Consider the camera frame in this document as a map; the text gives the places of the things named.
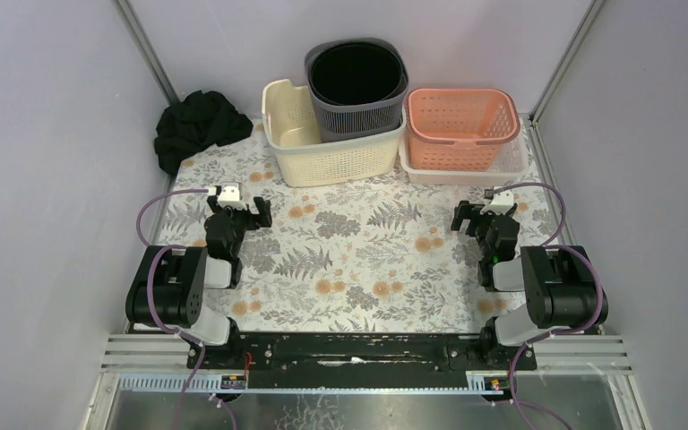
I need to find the white perforated shallow tray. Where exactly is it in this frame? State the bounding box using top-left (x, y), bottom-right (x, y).
top-left (399, 125), bottom-right (529, 187)

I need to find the pink perforated plastic basket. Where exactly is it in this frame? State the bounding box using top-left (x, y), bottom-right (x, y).
top-left (405, 88), bottom-right (520, 172)

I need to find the grey slatted waste bin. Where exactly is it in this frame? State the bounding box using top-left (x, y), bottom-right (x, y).
top-left (305, 38), bottom-right (409, 142)

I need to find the black plastic bucket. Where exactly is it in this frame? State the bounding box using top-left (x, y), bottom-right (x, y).
top-left (306, 40), bottom-right (408, 106)

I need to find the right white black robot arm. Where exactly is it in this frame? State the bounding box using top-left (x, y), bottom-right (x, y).
top-left (451, 201), bottom-right (609, 369)

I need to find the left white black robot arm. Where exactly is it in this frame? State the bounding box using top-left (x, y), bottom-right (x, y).
top-left (125, 196), bottom-right (272, 368)

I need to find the crumpled black cloth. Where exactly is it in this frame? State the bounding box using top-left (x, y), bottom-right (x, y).
top-left (153, 90), bottom-right (254, 176)

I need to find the cream perforated plastic basket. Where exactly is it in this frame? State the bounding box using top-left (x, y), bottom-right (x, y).
top-left (262, 79), bottom-right (406, 187)

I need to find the floral patterned table mat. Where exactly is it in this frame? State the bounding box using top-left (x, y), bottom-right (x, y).
top-left (155, 118), bottom-right (561, 335)

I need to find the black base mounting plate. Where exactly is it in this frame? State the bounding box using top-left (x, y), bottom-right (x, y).
top-left (186, 331), bottom-right (537, 390)

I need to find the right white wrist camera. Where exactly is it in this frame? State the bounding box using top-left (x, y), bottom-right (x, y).
top-left (479, 188), bottom-right (516, 215)

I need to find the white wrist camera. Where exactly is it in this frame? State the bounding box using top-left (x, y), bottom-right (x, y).
top-left (479, 188), bottom-right (516, 215)
top-left (216, 183), bottom-right (246, 211)

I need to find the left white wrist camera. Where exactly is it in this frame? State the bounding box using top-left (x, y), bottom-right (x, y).
top-left (216, 183), bottom-right (246, 211)

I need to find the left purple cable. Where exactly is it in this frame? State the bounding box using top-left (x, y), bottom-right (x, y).
top-left (135, 187), bottom-right (211, 430)

